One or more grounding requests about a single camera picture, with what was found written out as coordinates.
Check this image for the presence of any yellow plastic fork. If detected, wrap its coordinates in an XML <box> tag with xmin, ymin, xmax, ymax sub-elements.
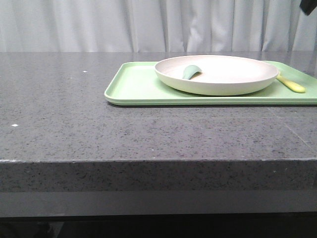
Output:
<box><xmin>276</xmin><ymin>72</ymin><xmax>306</xmax><ymax>93</ymax></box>

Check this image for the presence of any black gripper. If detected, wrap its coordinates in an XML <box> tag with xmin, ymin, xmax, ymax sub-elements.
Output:
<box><xmin>300</xmin><ymin>0</ymin><xmax>317</xmax><ymax>16</ymax></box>

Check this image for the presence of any light green serving tray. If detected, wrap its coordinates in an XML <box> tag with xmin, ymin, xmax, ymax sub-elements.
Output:
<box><xmin>104</xmin><ymin>61</ymin><xmax>317</xmax><ymax>106</ymax></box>

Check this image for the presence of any white curtain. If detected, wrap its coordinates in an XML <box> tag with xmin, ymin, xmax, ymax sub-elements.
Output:
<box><xmin>0</xmin><ymin>0</ymin><xmax>317</xmax><ymax>52</ymax></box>

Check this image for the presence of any green plastic spoon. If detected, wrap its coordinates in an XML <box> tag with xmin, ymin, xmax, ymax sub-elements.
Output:
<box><xmin>182</xmin><ymin>65</ymin><xmax>202</xmax><ymax>80</ymax></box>

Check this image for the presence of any beige round plate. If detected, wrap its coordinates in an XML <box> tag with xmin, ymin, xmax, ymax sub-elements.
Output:
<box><xmin>155</xmin><ymin>55</ymin><xmax>279</xmax><ymax>96</ymax></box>

